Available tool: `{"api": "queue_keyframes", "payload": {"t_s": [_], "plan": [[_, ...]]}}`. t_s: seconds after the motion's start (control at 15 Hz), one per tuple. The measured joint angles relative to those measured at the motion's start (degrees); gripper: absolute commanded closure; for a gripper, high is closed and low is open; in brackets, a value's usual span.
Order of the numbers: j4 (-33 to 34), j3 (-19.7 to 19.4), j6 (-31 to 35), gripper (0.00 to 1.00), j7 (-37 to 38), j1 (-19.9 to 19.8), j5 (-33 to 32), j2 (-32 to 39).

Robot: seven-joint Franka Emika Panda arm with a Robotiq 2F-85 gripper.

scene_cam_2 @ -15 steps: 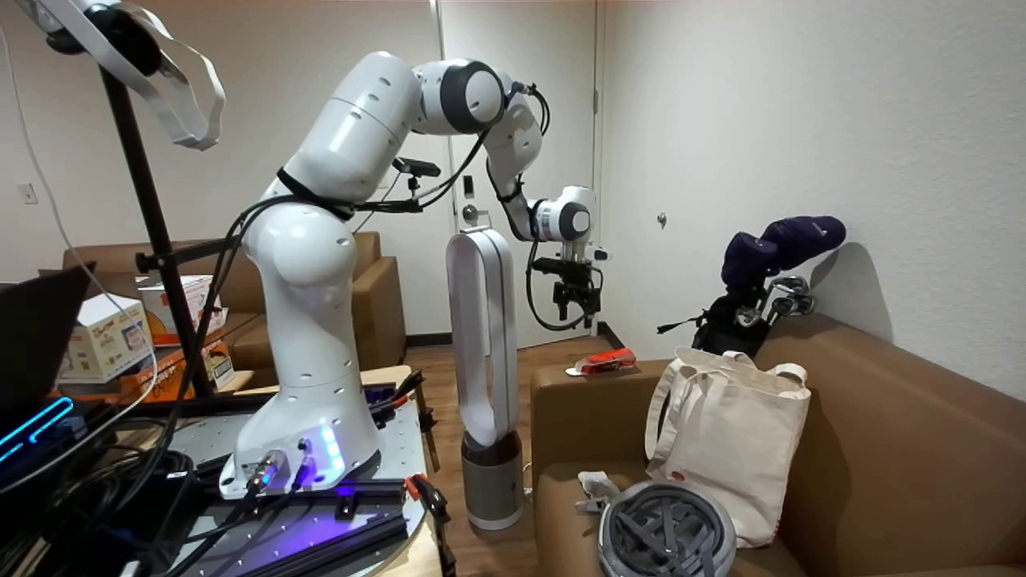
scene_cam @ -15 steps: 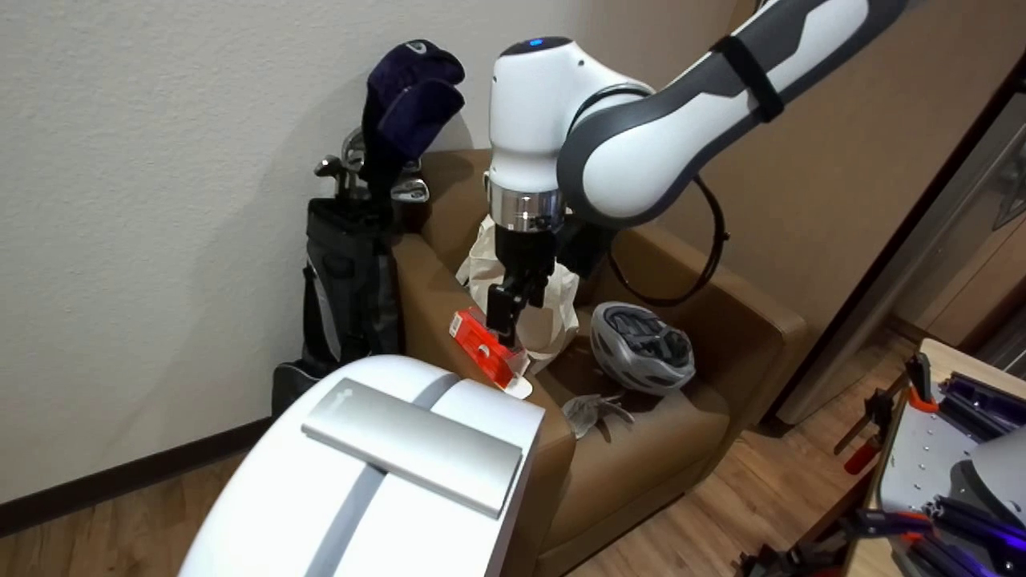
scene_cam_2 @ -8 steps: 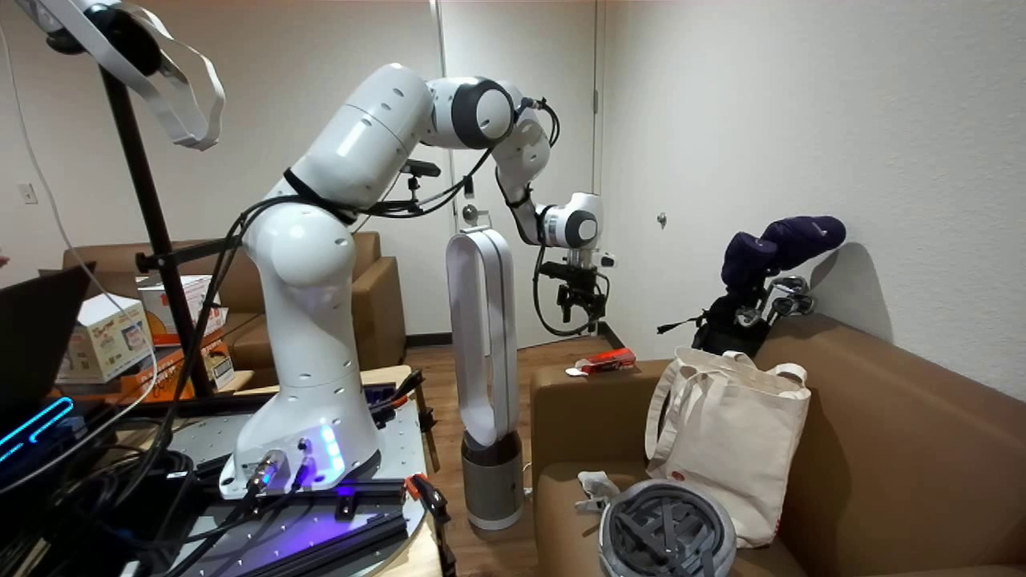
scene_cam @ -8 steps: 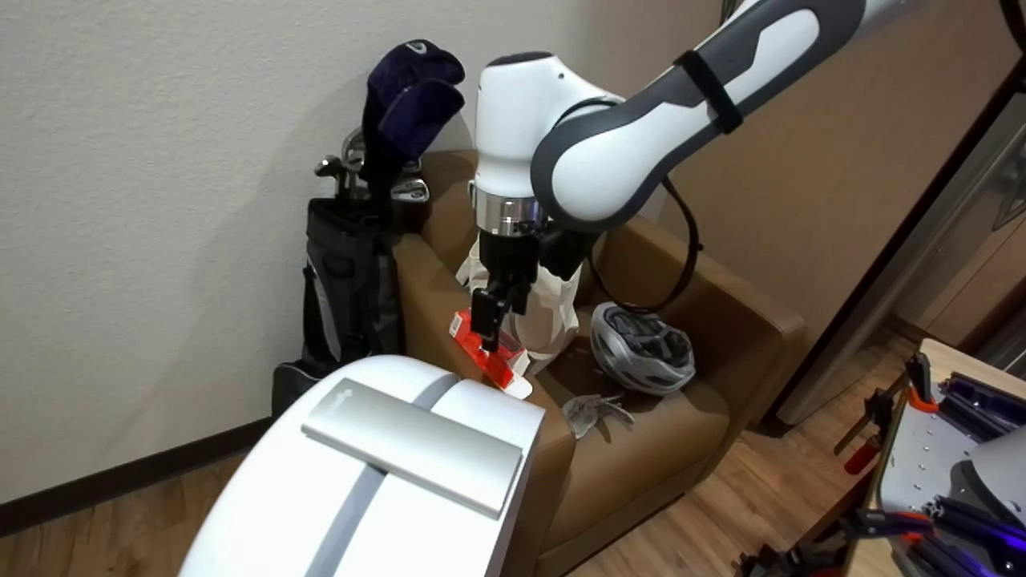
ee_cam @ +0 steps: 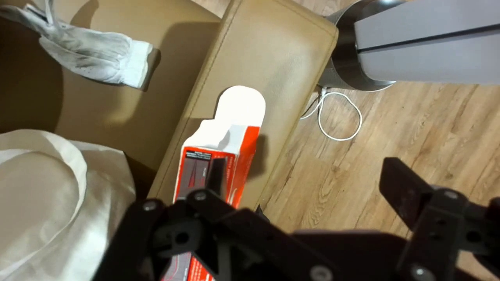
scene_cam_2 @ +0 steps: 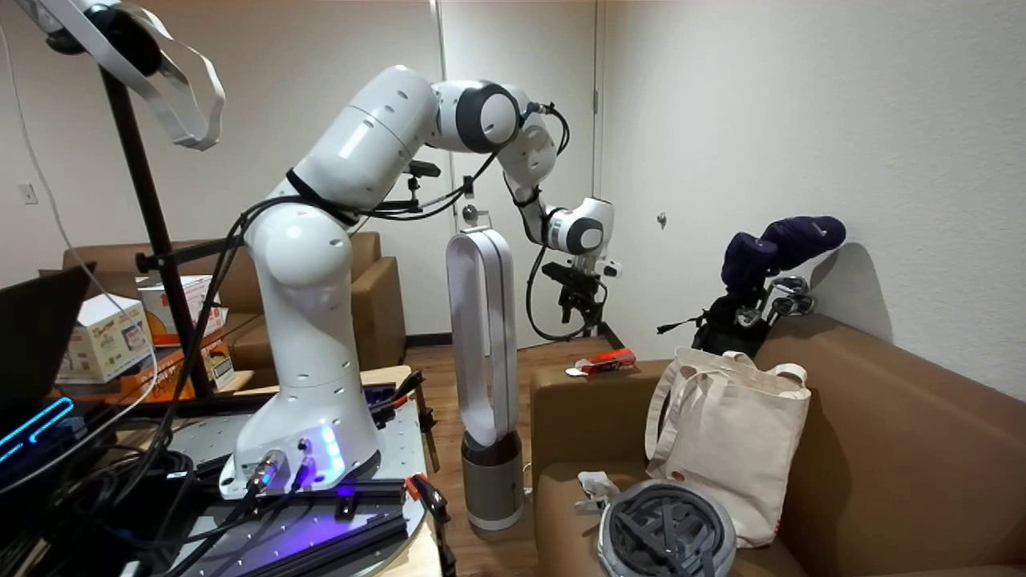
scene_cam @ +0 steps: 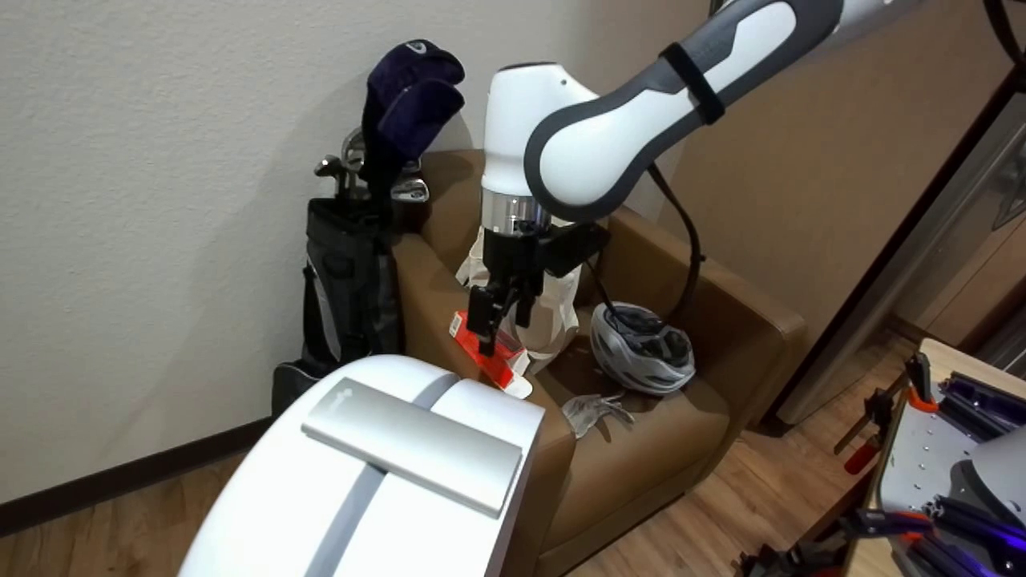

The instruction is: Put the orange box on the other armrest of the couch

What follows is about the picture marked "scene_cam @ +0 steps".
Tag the black golf bag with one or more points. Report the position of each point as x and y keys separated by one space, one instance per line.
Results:
x=347 y=290

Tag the dark door frame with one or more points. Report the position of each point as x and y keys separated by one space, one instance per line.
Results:
x=892 y=268

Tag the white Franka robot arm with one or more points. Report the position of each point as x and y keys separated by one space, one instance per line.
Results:
x=598 y=150

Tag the orange box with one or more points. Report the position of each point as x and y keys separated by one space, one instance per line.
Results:
x=494 y=367

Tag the white crumpled plastic item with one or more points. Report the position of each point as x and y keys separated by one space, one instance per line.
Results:
x=594 y=413

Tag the brown leather couch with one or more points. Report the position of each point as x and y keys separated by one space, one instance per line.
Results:
x=642 y=450

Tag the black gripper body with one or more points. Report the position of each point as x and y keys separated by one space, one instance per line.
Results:
x=514 y=268

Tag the purple golf club cover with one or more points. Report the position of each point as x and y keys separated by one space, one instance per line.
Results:
x=410 y=107

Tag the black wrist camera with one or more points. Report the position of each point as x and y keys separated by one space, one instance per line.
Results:
x=577 y=245

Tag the white bladeless tower fan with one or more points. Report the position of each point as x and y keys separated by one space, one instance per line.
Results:
x=323 y=491

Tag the silver golf club heads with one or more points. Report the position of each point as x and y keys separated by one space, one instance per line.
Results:
x=409 y=191

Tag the cream canvas tote bag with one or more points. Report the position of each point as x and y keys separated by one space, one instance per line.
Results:
x=560 y=316

